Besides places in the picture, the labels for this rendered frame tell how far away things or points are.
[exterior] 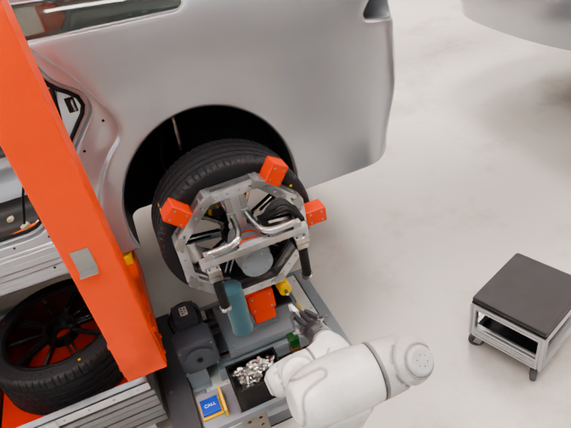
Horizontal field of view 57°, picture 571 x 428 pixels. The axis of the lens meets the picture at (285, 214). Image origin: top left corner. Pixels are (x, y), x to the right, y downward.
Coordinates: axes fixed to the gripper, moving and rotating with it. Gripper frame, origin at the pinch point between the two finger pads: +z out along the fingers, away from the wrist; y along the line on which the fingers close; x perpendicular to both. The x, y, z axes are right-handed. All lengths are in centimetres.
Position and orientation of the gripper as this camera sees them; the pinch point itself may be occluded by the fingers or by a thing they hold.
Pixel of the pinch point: (294, 311)
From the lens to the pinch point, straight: 202.6
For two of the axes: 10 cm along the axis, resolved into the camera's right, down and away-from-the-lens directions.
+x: 2.7, 8.9, 3.6
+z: -3.8, -2.4, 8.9
